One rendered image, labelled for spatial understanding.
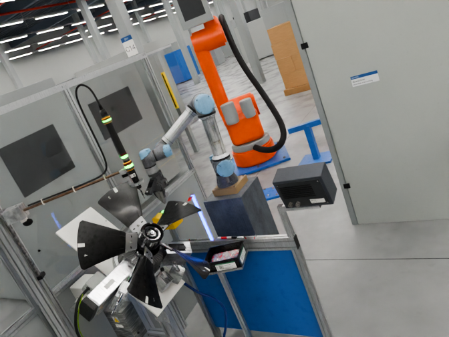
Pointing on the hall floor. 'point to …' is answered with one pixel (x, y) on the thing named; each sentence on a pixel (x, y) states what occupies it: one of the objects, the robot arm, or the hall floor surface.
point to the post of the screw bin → (234, 304)
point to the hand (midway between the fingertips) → (163, 202)
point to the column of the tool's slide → (7, 239)
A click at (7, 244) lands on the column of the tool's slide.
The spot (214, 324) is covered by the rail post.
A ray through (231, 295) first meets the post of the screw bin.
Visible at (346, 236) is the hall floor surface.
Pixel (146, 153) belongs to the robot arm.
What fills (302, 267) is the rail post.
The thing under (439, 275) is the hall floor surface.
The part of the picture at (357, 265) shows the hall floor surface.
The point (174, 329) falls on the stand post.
